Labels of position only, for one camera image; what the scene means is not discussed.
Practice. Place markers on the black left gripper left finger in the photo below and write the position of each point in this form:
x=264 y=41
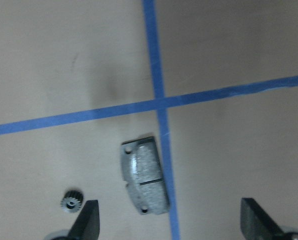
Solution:
x=87 y=224

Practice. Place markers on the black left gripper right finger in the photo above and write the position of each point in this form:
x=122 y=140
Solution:
x=256 y=224

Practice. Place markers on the black brake pad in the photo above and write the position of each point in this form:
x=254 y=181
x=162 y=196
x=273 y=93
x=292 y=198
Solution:
x=141 y=170

